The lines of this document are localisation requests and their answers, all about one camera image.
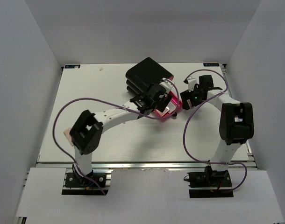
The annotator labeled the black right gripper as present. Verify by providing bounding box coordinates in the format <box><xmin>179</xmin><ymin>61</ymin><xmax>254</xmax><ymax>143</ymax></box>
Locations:
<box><xmin>180</xmin><ymin>84</ymin><xmax>205</xmax><ymax>110</ymax></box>

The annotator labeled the pink bottom drawer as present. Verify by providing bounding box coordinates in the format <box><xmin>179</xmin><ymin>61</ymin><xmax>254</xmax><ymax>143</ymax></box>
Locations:
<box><xmin>152</xmin><ymin>91</ymin><xmax>183</xmax><ymax>122</ymax></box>

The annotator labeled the four-colour eyeshadow palette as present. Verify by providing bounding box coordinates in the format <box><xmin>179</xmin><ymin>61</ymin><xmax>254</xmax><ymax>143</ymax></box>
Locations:
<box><xmin>163</xmin><ymin>103</ymin><xmax>177</xmax><ymax>115</ymax></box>

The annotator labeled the black drawer organizer cabinet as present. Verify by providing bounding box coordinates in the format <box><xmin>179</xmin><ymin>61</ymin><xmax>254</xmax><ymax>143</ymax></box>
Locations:
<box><xmin>125</xmin><ymin>57</ymin><xmax>174</xmax><ymax>97</ymax></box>

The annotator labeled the pink blush palette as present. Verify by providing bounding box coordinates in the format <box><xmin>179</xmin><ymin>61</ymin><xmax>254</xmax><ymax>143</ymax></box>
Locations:
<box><xmin>64</xmin><ymin>128</ymin><xmax>74</xmax><ymax>146</ymax></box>

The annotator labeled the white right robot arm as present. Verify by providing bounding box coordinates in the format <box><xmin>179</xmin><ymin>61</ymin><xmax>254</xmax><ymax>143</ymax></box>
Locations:
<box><xmin>180</xmin><ymin>75</ymin><xmax>254</xmax><ymax>186</ymax></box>

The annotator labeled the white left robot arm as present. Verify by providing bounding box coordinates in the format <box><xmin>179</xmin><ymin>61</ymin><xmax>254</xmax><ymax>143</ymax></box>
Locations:
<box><xmin>70</xmin><ymin>80</ymin><xmax>174</xmax><ymax>186</ymax></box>

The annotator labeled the right blue corner label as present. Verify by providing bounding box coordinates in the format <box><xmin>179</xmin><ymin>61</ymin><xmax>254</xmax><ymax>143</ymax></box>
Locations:
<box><xmin>203</xmin><ymin>63</ymin><xmax>220</xmax><ymax>67</ymax></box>

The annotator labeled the blue corner label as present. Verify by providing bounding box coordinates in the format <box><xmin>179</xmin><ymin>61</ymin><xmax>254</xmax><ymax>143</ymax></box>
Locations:
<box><xmin>203</xmin><ymin>63</ymin><xmax>220</xmax><ymax>67</ymax></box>
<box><xmin>64</xmin><ymin>64</ymin><xmax>80</xmax><ymax>69</ymax></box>

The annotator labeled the left blue corner label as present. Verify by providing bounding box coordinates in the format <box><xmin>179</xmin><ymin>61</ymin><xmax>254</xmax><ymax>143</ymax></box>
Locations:
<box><xmin>64</xmin><ymin>64</ymin><xmax>80</xmax><ymax>69</ymax></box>

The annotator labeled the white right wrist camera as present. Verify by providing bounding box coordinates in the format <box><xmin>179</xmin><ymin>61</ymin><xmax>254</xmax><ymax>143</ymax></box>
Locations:
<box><xmin>184</xmin><ymin>77</ymin><xmax>197</xmax><ymax>92</ymax></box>

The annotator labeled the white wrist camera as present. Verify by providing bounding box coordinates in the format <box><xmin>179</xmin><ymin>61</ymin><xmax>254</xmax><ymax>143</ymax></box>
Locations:
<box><xmin>159</xmin><ymin>78</ymin><xmax>174</xmax><ymax>93</ymax></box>
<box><xmin>184</xmin><ymin>77</ymin><xmax>197</xmax><ymax>92</ymax></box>

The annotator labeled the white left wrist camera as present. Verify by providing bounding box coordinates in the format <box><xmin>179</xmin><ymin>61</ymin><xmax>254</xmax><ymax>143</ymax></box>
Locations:
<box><xmin>159</xmin><ymin>78</ymin><xmax>174</xmax><ymax>93</ymax></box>

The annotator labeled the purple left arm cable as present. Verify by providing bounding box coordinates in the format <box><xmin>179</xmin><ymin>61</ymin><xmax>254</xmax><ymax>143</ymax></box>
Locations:
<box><xmin>52</xmin><ymin>78</ymin><xmax>180</xmax><ymax>196</ymax></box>

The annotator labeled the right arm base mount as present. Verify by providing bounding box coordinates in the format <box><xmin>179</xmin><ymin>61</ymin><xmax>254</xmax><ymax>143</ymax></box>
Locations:
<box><xmin>183</xmin><ymin>166</ymin><xmax>234</xmax><ymax>198</ymax></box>

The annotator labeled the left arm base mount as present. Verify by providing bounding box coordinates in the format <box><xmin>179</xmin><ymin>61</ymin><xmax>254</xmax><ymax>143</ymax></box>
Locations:
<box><xmin>62</xmin><ymin>172</ymin><xmax>110</xmax><ymax>196</ymax></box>

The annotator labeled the aluminium table front rail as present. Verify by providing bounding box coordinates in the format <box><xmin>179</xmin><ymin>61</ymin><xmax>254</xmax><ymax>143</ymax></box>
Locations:
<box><xmin>37</xmin><ymin>161</ymin><xmax>253</xmax><ymax>170</ymax></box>

